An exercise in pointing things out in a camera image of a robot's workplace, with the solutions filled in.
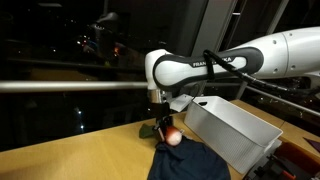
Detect dark blue shirt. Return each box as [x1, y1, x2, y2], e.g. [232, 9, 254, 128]
[147, 135, 232, 180]

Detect purple cloth piece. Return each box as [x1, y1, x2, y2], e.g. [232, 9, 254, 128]
[302, 137, 320, 154]

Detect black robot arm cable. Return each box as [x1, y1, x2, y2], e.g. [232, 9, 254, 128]
[202, 49, 320, 97]

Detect slanted grey window bar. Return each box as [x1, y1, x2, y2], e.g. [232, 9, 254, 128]
[266, 0, 290, 36]

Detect orange handled black clamp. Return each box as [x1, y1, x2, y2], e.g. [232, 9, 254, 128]
[252, 152, 320, 180]

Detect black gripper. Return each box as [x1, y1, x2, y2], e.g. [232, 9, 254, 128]
[148, 101, 173, 142]

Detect white plastic basket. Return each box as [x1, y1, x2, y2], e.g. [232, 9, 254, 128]
[183, 95, 284, 175]

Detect grey window frame pillar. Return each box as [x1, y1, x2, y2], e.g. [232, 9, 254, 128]
[173, 0, 240, 113]

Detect red white plush turnip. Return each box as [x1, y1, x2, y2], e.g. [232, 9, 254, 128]
[138, 122, 185, 147]

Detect horizontal metal window railing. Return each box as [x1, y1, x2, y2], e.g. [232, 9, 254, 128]
[245, 85, 320, 117]
[0, 80, 150, 94]

